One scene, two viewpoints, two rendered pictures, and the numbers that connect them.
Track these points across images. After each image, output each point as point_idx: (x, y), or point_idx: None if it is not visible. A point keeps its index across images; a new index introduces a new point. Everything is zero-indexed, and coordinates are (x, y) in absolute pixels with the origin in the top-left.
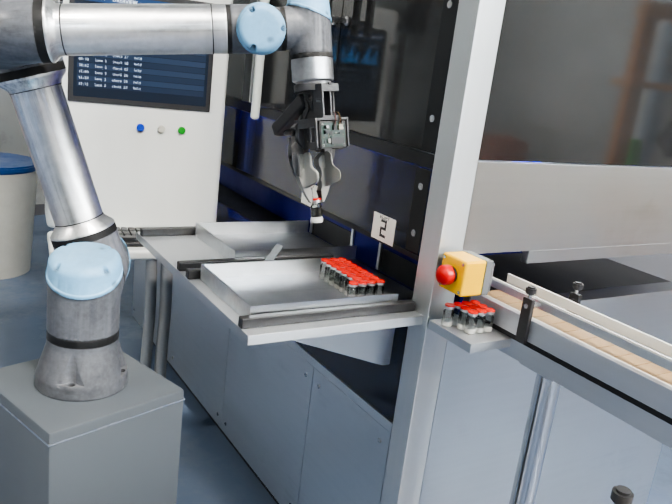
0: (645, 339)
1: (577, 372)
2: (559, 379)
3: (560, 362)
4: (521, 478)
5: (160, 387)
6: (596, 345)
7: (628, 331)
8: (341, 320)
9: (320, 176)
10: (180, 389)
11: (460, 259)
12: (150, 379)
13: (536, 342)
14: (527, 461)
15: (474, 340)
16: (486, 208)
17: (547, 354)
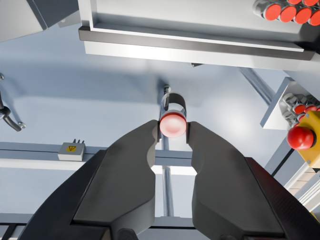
0: (306, 208)
1: (273, 172)
2: (274, 157)
3: (280, 165)
4: (259, 94)
5: (22, 20)
6: (295, 186)
7: (314, 202)
8: (203, 52)
9: (195, 165)
10: (40, 30)
11: (317, 160)
12: (11, 0)
13: (295, 153)
14: (264, 100)
15: (273, 125)
16: None
17: (286, 157)
